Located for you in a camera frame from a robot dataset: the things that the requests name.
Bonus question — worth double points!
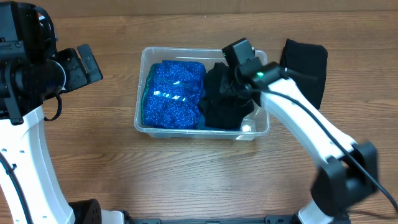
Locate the black garment top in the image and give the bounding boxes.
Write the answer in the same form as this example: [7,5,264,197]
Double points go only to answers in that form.
[279,39,328,110]

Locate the clear plastic storage bin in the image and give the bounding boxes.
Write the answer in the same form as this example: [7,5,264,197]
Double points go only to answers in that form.
[134,47,271,141]

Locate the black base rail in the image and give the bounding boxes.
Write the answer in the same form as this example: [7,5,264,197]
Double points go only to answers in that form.
[125,215,301,224]

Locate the blue denim jeans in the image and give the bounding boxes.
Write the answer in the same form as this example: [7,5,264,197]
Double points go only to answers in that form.
[195,88,243,132]

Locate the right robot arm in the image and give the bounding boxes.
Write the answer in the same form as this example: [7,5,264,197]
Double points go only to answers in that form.
[221,38,397,224]

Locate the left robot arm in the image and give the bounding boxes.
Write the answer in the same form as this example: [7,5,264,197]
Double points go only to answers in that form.
[1,1,128,224]

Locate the sparkly blue garment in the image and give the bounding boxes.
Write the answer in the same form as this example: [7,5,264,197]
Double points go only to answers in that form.
[141,60,206,129]

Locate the black garment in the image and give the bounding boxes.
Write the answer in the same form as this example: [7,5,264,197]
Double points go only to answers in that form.
[279,39,328,110]
[198,62,254,129]

